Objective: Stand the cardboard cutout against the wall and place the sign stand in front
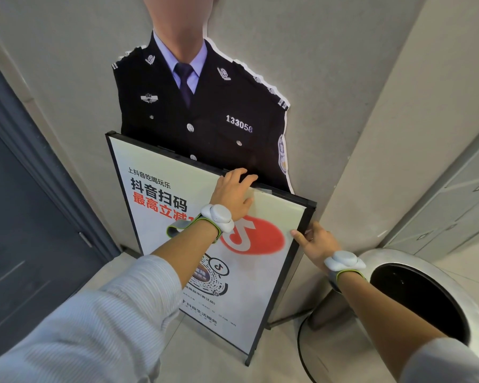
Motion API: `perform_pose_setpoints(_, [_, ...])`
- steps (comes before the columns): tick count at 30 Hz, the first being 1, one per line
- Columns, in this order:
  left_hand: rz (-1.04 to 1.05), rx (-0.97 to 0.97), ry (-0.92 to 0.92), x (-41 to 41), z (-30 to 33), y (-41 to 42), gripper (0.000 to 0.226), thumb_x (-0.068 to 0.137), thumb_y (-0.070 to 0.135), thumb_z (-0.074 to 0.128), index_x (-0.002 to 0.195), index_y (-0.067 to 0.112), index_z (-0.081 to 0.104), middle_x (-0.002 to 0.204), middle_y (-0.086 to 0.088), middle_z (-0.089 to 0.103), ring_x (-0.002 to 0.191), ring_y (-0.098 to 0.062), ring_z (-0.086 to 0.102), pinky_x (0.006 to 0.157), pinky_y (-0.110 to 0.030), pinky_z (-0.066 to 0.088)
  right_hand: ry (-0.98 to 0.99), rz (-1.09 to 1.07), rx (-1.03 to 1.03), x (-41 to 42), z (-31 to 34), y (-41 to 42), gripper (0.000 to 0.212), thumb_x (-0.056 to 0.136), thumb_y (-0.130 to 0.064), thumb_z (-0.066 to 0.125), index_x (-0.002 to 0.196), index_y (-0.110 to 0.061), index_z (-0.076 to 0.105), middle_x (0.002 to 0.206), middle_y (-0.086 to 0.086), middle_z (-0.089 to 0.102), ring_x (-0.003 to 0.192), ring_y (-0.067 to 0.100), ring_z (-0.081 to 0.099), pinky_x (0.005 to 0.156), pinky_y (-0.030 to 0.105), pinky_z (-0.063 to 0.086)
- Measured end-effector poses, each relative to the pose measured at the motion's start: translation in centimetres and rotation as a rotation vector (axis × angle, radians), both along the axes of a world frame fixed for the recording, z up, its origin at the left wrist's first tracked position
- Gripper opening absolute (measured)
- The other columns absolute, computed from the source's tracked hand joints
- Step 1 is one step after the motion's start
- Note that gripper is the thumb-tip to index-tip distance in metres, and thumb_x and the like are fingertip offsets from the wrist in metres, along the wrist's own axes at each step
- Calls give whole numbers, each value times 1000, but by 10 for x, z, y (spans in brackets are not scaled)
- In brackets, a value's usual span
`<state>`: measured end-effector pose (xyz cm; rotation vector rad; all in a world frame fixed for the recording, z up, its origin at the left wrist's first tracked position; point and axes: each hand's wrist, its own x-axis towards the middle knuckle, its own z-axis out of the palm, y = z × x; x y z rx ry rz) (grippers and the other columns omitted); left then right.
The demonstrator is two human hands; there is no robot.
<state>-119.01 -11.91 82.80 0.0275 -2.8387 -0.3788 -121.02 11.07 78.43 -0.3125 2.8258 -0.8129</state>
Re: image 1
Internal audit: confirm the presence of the person's right forearm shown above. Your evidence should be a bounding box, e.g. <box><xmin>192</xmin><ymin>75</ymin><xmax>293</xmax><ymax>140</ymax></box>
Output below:
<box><xmin>335</xmin><ymin>270</ymin><xmax>479</xmax><ymax>383</ymax></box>

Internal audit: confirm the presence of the black-framed poster sign board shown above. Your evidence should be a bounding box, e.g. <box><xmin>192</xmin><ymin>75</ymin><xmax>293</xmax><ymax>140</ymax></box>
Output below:
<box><xmin>105</xmin><ymin>131</ymin><xmax>317</xmax><ymax>367</ymax></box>

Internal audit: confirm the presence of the white wrist tracker green band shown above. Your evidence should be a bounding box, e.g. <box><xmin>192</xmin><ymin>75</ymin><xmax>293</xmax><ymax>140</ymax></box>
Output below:
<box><xmin>166</xmin><ymin>204</ymin><xmax>236</xmax><ymax>244</ymax></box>
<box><xmin>324</xmin><ymin>251</ymin><xmax>369</xmax><ymax>293</ymax></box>

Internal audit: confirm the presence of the grey metal locker cabinet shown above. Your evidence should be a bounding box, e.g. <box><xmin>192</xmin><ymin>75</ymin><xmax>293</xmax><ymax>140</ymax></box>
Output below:
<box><xmin>382</xmin><ymin>119</ymin><xmax>479</xmax><ymax>264</ymax></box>

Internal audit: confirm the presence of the uniformed officer cardboard cutout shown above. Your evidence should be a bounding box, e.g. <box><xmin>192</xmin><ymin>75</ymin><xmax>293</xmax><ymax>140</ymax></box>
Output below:
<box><xmin>111</xmin><ymin>0</ymin><xmax>295</xmax><ymax>194</ymax></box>

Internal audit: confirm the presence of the person's left hand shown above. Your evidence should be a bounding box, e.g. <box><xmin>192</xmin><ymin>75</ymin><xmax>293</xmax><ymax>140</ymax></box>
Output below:
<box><xmin>209</xmin><ymin>168</ymin><xmax>259</xmax><ymax>222</ymax></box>

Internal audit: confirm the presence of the dark grey door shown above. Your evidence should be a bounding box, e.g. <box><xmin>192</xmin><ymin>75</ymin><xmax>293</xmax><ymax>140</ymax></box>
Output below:
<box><xmin>0</xmin><ymin>47</ymin><xmax>121</xmax><ymax>352</ymax></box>

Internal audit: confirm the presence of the person's right hand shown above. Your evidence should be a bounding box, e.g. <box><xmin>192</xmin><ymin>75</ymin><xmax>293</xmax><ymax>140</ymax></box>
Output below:
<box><xmin>291</xmin><ymin>220</ymin><xmax>342</xmax><ymax>272</ymax></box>

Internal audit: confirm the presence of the person's left forearm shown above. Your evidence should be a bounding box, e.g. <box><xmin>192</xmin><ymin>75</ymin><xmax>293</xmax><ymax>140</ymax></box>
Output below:
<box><xmin>0</xmin><ymin>221</ymin><xmax>221</xmax><ymax>383</ymax></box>

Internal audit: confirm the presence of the silver round trash bin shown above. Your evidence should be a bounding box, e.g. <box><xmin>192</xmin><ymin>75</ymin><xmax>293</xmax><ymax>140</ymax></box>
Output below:
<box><xmin>297</xmin><ymin>247</ymin><xmax>479</xmax><ymax>383</ymax></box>

